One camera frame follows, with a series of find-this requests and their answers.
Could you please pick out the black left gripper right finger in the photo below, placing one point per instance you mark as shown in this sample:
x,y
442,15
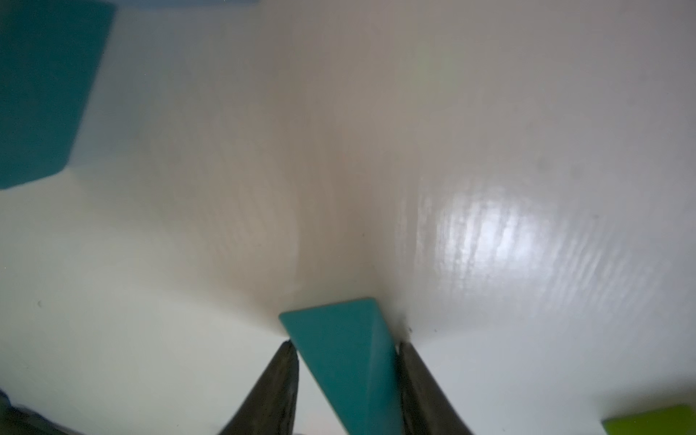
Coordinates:
x,y
425,407

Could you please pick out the light blue cube block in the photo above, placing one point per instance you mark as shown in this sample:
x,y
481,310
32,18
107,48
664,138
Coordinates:
x,y
178,3

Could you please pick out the teal triangular prism block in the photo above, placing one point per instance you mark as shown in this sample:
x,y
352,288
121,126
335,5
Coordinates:
x,y
50,55
349,350

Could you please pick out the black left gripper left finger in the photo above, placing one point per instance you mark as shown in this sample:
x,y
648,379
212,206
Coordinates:
x,y
269,407

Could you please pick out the dark green pipe wrench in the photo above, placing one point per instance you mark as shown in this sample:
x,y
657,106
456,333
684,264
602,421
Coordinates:
x,y
22,421

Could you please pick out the green cube block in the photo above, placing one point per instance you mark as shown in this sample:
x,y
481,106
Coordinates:
x,y
675,420

